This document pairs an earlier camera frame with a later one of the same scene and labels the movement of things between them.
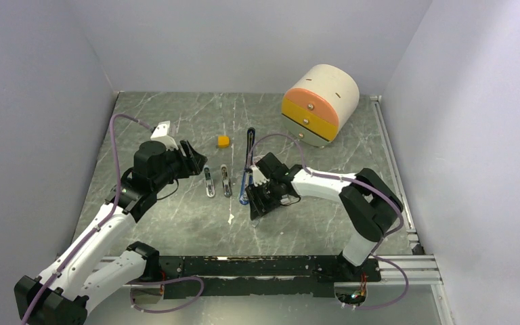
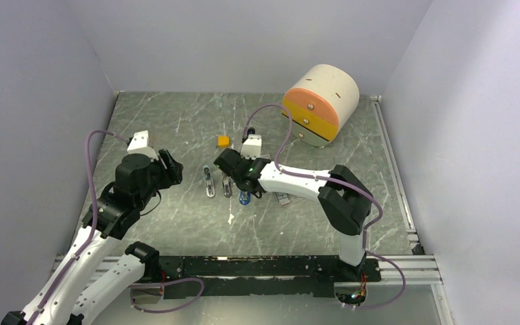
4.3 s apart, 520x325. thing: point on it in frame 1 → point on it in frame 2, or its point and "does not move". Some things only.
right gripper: x=258 y=205 → x=250 y=160
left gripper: x=194 y=164 → x=172 y=173
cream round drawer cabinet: x=319 y=103 does not move
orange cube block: x=223 y=141 does not move
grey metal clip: x=226 y=181 does not move
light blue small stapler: x=209 y=181 does not move
